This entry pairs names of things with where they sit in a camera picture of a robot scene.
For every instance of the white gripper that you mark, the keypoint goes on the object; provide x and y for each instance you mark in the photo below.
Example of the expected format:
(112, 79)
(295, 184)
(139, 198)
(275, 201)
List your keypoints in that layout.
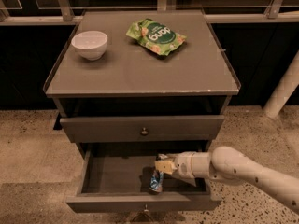
(183, 164)

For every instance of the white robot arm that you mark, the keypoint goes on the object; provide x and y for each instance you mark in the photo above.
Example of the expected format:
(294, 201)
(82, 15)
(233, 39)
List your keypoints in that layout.
(228, 165)

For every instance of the brass top drawer knob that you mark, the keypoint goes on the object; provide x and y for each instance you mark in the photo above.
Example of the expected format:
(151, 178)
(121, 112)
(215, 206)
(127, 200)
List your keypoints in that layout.
(144, 131)

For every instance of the brass drawer knob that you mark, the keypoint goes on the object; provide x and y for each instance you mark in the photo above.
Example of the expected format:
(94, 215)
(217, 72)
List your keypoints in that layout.
(144, 131)
(145, 211)

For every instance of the grey top drawer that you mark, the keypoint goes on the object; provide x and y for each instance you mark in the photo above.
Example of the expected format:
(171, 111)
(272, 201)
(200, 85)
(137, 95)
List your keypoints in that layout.
(127, 129)

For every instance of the brass middle drawer knob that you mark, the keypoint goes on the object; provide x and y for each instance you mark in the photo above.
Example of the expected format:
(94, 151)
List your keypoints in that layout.
(145, 211)

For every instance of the open grey middle drawer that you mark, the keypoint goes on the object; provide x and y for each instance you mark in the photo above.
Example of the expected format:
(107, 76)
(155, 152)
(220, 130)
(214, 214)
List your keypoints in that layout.
(119, 181)

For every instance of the grey drawer cabinet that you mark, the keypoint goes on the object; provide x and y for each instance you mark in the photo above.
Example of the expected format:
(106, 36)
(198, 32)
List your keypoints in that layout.
(132, 81)

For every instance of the green snack bag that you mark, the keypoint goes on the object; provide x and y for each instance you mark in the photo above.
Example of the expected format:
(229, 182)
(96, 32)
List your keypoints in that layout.
(155, 36)

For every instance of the white ceramic bowl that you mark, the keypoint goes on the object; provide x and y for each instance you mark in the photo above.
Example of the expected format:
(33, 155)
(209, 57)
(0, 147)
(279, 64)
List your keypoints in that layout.
(90, 45)

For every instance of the white post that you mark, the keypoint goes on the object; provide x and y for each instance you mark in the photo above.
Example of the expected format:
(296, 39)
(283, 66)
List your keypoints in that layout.
(284, 90)

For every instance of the metal railing frame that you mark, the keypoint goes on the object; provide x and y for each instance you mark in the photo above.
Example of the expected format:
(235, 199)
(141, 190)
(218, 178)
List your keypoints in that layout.
(35, 12)

